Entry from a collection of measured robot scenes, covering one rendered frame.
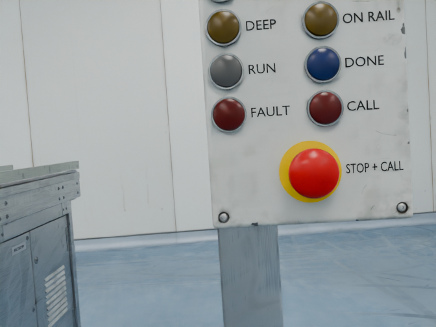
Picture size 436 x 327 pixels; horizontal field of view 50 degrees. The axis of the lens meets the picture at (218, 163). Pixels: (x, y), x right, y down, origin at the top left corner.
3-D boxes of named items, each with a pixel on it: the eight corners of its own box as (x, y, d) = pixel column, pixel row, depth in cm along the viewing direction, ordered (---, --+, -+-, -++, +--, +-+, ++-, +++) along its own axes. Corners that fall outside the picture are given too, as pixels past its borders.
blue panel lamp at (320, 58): (342, 79, 38) (340, 45, 38) (307, 81, 38) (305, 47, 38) (339, 80, 39) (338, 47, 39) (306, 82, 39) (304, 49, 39)
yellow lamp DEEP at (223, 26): (241, 41, 38) (239, 7, 38) (207, 44, 39) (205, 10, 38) (241, 43, 39) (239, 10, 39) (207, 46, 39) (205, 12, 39)
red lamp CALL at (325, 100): (344, 123, 38) (342, 89, 38) (310, 125, 39) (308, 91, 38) (342, 123, 39) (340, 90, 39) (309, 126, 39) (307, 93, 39)
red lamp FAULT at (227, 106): (246, 130, 39) (244, 96, 39) (213, 132, 39) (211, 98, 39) (246, 130, 40) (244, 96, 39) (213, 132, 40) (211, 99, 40)
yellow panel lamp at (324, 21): (339, 34, 38) (338, -1, 38) (305, 37, 38) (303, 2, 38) (337, 36, 39) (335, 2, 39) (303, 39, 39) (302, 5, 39)
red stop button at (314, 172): (342, 198, 37) (340, 146, 36) (290, 201, 37) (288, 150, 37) (331, 191, 41) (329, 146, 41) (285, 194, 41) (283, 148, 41)
